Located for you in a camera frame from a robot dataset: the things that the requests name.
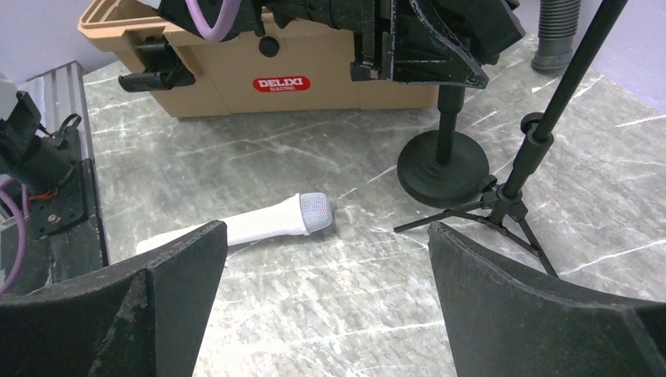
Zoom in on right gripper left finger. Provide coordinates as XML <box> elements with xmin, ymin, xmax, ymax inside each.
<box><xmin>1</xmin><ymin>221</ymin><xmax>228</xmax><ymax>376</ymax></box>

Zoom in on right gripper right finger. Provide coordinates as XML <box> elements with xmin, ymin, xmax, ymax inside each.
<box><xmin>428</xmin><ymin>222</ymin><xmax>665</xmax><ymax>376</ymax></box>

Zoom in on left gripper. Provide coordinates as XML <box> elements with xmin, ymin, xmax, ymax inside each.
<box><xmin>261</xmin><ymin>0</ymin><xmax>525</xmax><ymax>89</ymax></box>

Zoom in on black round-base mic stand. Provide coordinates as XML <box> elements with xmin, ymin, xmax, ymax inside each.
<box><xmin>397</xmin><ymin>85</ymin><xmax>489</xmax><ymax>209</ymax></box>

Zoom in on white microphone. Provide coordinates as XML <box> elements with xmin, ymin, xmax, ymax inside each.
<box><xmin>135</xmin><ymin>192</ymin><xmax>334</xmax><ymax>256</ymax></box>

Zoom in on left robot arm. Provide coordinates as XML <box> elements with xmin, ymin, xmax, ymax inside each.
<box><xmin>145</xmin><ymin>0</ymin><xmax>525</xmax><ymax>89</ymax></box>

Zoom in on black tripod stand centre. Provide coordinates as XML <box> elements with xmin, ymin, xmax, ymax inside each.
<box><xmin>393</xmin><ymin>0</ymin><xmax>628</xmax><ymax>277</ymax></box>

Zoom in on tan plastic tool case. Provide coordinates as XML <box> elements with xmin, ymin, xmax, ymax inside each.
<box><xmin>78</xmin><ymin>1</ymin><xmax>437</xmax><ymax>118</ymax></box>

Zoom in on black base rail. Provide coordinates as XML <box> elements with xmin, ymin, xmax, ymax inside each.
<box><xmin>0</xmin><ymin>124</ymin><xmax>110</xmax><ymax>298</ymax></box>

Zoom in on black corrugated hose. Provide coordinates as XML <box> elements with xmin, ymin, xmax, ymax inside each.
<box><xmin>530</xmin><ymin>0</ymin><xmax>583</xmax><ymax>76</ymax></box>

